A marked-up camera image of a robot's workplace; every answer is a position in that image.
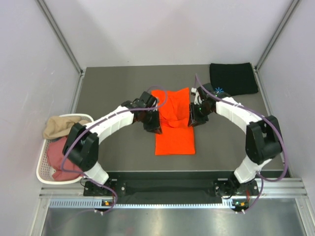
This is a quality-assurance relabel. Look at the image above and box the orange t shirt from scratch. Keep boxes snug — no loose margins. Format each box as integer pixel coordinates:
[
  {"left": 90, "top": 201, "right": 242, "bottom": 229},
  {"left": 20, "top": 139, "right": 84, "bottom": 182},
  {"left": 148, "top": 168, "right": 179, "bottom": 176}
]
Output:
[{"left": 152, "top": 88, "right": 195, "bottom": 155}]

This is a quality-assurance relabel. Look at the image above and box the white laundry basket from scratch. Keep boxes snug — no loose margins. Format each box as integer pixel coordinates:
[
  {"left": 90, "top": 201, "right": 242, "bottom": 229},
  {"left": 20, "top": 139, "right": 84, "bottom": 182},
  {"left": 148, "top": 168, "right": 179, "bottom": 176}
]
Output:
[{"left": 36, "top": 114, "right": 94, "bottom": 184}]

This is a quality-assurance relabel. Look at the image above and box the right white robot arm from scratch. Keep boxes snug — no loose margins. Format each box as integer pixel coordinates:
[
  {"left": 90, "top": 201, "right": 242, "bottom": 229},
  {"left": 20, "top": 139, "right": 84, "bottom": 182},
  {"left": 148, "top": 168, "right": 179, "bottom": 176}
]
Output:
[{"left": 188, "top": 83, "right": 283, "bottom": 195}]

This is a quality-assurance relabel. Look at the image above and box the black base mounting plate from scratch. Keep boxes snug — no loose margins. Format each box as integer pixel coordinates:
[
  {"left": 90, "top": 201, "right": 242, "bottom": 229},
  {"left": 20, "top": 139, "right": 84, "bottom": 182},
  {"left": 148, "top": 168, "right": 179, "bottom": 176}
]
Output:
[{"left": 83, "top": 171, "right": 258, "bottom": 204}]

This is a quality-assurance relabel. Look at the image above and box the slotted cable duct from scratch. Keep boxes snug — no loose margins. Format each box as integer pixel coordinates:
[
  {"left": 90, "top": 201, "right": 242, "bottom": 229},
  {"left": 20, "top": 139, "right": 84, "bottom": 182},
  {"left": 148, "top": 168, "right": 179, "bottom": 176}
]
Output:
[{"left": 49, "top": 199, "right": 246, "bottom": 209}]

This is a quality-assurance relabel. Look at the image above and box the beige t shirt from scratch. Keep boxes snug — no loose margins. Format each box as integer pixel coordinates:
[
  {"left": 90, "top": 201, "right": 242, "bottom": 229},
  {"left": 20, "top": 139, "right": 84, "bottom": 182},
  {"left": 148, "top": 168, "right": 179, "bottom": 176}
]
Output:
[{"left": 43, "top": 116, "right": 90, "bottom": 140}]

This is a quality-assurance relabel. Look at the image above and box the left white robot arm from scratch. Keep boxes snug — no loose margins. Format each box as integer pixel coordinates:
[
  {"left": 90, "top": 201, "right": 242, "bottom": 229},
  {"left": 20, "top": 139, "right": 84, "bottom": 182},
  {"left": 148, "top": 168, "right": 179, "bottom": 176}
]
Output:
[{"left": 63, "top": 91, "right": 162, "bottom": 195}]

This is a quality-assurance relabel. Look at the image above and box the folded black t shirt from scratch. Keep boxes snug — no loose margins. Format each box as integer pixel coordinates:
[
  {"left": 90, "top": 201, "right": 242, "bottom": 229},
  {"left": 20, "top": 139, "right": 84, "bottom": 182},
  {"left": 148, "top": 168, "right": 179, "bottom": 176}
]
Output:
[{"left": 209, "top": 62, "right": 258, "bottom": 96}]

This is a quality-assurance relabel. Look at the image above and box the pink t shirt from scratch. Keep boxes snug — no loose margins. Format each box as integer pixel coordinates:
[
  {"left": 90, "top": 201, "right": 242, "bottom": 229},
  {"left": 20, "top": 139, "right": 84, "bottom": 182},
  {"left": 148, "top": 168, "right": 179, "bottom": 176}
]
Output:
[{"left": 47, "top": 136, "right": 82, "bottom": 181}]

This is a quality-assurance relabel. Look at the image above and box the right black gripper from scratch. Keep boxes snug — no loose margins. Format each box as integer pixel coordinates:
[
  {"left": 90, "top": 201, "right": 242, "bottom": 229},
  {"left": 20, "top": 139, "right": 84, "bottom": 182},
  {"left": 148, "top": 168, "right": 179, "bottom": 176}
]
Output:
[{"left": 189, "top": 102, "right": 213, "bottom": 127}]

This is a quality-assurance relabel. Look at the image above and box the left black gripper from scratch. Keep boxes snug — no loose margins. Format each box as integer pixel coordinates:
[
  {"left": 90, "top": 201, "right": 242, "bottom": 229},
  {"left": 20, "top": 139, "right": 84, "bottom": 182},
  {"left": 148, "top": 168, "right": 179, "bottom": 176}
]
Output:
[{"left": 142, "top": 108, "right": 161, "bottom": 134}]

